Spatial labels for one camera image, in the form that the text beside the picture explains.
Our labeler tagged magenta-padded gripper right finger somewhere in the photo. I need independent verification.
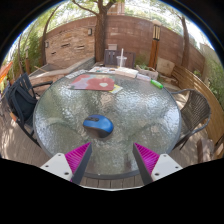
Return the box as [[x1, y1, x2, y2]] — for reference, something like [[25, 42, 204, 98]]
[[132, 142, 184, 186]]

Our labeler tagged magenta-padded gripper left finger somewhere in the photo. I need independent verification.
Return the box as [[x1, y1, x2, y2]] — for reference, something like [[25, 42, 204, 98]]
[[39, 142, 93, 185]]

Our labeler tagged blue and black computer mouse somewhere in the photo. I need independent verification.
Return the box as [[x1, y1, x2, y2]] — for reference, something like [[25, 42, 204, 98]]
[[82, 114, 115, 139]]

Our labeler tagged red floral mouse pad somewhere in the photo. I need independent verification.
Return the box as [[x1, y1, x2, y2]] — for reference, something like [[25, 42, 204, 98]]
[[69, 73, 116, 92]]

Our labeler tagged brown wicker chair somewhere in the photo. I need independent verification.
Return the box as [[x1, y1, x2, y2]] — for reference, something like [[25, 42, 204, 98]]
[[169, 88, 212, 150]]

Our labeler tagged yellow card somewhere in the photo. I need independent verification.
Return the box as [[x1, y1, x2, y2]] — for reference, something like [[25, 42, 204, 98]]
[[108, 84, 124, 95]]

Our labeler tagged small pale notebook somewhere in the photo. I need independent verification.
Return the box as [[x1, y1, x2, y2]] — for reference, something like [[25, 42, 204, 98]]
[[136, 73, 153, 82]]

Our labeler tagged black metal chair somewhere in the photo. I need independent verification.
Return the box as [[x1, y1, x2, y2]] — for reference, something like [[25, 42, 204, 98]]
[[4, 72, 54, 146]]

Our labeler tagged curved wooden bench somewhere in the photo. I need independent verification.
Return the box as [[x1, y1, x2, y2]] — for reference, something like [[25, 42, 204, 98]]
[[171, 64, 224, 144]]

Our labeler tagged raised stone planter bed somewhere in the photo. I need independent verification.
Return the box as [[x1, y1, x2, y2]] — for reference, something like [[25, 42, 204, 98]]
[[29, 56, 96, 79]]

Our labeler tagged beige stone block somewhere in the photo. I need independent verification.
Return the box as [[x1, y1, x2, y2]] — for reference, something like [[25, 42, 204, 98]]
[[156, 57, 176, 78]]

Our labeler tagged clear plastic cup with straw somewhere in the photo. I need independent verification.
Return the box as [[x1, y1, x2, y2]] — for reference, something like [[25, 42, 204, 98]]
[[116, 48, 128, 69]]

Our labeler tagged dark wooden slatted chair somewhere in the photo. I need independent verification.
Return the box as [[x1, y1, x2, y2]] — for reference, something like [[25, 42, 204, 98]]
[[103, 49, 137, 69]]

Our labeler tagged thin tree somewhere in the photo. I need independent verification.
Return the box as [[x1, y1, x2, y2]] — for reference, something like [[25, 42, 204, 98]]
[[179, 14, 191, 69]]

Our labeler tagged large tree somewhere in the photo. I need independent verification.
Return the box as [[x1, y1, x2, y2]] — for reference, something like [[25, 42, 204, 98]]
[[71, 0, 118, 63]]

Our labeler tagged wooden garden lamp post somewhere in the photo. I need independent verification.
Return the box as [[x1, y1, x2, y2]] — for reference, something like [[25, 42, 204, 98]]
[[148, 19, 162, 70]]

